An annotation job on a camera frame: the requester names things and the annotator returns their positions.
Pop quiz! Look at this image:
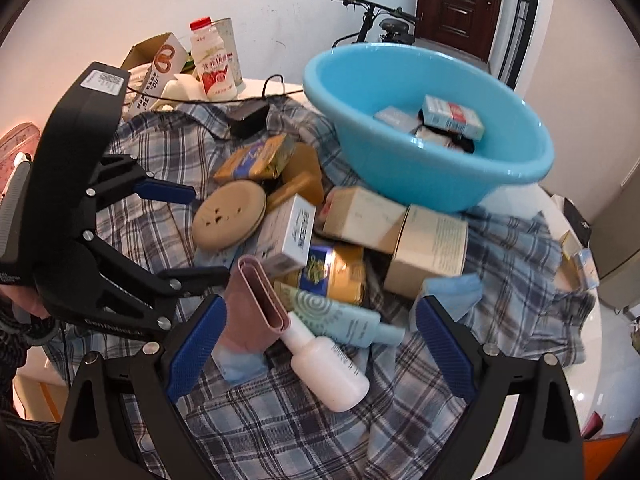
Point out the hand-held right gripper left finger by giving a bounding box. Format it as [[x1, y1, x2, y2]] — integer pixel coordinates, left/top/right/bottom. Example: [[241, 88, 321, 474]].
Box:
[[55, 294, 228, 480]]

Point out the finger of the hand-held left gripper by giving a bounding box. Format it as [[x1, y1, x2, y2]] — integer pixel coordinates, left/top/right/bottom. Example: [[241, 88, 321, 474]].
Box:
[[82, 232, 231, 328], [87, 156, 196, 208]]

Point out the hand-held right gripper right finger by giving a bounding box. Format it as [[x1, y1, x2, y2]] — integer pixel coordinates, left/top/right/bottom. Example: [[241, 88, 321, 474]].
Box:
[[415, 296, 586, 480]]

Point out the blue plastic basin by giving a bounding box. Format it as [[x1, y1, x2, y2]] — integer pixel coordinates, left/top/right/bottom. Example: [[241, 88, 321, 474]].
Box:
[[302, 42, 556, 213]]

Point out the clear bag of beige powder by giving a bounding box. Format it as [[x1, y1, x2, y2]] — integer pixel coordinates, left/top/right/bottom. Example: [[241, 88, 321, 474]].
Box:
[[414, 126, 453, 151]]

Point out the white box blue red print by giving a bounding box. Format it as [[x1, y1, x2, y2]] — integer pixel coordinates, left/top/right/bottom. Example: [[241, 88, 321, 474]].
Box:
[[421, 94, 486, 141]]

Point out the grey card pack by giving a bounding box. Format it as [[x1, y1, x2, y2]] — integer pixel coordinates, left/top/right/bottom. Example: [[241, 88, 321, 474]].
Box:
[[372, 106, 422, 134]]

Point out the white plastic container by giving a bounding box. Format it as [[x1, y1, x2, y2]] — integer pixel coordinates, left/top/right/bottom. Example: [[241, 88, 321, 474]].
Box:
[[159, 73, 202, 107]]

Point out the person's left hand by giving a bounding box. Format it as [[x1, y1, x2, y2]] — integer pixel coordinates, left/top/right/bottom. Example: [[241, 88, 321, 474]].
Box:
[[0, 285, 51, 318]]

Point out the light blue flat sachet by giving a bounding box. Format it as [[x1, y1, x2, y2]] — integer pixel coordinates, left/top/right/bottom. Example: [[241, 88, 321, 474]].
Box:
[[210, 342, 269, 387]]

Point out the pink printed item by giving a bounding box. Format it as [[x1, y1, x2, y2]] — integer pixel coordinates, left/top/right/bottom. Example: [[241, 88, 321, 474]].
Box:
[[0, 122, 42, 196]]

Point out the light blue packet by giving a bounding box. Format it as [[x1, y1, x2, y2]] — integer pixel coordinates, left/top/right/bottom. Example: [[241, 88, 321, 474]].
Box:
[[409, 274, 484, 332]]

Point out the round tan disc case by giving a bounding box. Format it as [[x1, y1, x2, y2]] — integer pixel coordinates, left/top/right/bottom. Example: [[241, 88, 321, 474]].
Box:
[[192, 180, 269, 252]]

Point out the pink plastic holder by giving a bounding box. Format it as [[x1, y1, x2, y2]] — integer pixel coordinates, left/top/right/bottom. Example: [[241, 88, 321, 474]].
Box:
[[237, 255, 292, 334]]

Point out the gold packet with blue label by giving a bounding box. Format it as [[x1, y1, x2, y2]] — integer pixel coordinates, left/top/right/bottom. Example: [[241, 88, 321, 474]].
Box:
[[214, 135, 297, 184]]

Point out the white box with blue print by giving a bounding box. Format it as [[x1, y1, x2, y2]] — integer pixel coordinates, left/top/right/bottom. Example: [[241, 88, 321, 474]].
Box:
[[254, 194, 317, 277]]

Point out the large beige carton box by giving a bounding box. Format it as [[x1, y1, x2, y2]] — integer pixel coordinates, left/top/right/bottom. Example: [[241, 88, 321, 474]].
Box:
[[384, 205, 469, 302]]

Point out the black power adapter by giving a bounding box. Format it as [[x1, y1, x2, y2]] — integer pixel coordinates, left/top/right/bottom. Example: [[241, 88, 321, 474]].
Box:
[[228, 103, 269, 139]]

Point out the white plastic bottle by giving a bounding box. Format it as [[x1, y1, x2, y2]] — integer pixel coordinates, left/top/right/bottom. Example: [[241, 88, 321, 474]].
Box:
[[279, 310, 372, 414]]

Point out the teal tube with spiral print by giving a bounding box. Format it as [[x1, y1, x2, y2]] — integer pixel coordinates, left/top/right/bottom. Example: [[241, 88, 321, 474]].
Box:
[[272, 280, 407, 349]]

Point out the cardboard box with pretzel print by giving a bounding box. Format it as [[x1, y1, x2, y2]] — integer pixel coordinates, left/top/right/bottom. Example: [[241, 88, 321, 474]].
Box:
[[120, 32, 195, 122]]

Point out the brown foil packet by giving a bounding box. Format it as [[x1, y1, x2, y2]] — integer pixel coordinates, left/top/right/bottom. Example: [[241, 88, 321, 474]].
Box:
[[281, 142, 324, 196], [266, 171, 324, 212]]

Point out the yellow blue tin jar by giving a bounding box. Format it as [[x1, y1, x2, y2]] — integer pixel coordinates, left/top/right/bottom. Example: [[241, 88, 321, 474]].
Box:
[[286, 244, 367, 307]]

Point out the yogurt drink bottle red cap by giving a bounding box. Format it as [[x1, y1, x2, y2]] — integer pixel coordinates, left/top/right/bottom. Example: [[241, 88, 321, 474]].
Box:
[[188, 16, 239, 102]]

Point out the blue plaid shirt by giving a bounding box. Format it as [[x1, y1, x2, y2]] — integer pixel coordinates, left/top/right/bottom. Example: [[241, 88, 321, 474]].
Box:
[[95, 102, 608, 480]]

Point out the small beige carton box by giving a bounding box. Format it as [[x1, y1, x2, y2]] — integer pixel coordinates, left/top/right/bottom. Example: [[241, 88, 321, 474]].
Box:
[[322, 185, 409, 256]]

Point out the orange chair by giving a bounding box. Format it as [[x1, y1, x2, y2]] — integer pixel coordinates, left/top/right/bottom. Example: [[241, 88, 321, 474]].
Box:
[[581, 434, 640, 480]]

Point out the black electric bicycle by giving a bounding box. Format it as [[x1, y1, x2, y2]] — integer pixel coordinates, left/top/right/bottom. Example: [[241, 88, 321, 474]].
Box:
[[322, 0, 419, 49]]

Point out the brown door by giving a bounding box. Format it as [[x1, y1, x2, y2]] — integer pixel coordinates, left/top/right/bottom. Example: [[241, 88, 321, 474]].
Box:
[[415, 0, 509, 64]]

